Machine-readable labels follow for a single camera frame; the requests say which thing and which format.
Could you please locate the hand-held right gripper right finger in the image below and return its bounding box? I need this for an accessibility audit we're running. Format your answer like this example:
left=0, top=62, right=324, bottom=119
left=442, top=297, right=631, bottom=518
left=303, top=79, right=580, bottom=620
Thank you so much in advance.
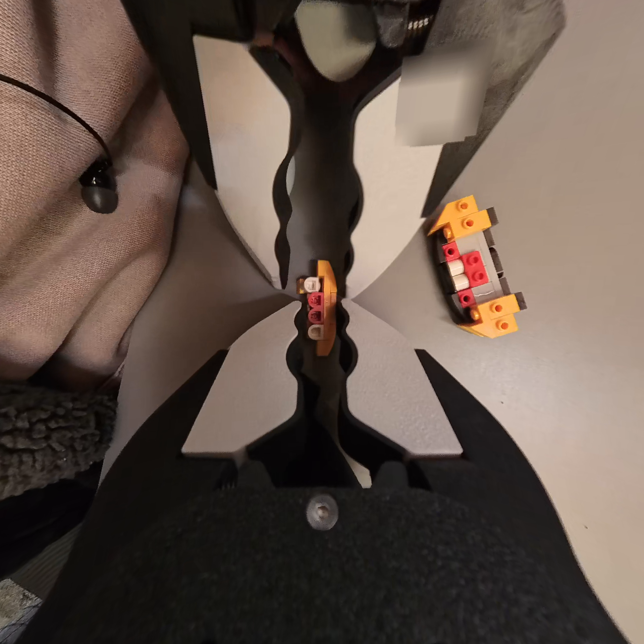
left=340, top=297, right=465, bottom=462

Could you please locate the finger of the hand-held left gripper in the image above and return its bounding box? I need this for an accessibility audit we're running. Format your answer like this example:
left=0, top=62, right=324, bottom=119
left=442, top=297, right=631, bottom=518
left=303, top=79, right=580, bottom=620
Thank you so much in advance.
left=192, top=36, right=303, bottom=288
left=344, top=51, right=480, bottom=294

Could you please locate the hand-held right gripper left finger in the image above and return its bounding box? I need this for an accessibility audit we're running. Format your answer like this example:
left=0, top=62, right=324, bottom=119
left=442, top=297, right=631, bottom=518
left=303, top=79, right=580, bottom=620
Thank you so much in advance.
left=180, top=297, right=306, bottom=462

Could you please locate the orange arch lego piece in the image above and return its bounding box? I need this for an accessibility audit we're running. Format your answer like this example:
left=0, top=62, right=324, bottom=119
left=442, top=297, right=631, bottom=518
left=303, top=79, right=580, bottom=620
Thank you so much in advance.
left=298, top=259, right=344, bottom=359

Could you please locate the orange red grey lego assembly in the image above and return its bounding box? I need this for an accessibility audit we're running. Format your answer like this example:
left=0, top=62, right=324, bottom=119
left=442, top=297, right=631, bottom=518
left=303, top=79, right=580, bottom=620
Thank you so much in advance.
left=427, top=194, right=527, bottom=339

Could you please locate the dark fleece jacket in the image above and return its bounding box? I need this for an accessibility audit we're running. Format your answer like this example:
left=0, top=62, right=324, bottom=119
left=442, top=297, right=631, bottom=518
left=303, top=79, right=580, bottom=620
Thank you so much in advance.
left=0, top=377, right=127, bottom=506

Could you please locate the beige garment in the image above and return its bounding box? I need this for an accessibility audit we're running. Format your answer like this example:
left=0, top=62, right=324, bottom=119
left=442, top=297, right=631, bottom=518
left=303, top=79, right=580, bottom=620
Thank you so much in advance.
left=0, top=0, right=194, bottom=390

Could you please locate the black wired earbud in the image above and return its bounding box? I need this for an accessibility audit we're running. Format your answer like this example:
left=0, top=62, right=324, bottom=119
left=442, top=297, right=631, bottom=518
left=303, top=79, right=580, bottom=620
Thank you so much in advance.
left=0, top=72, right=122, bottom=216

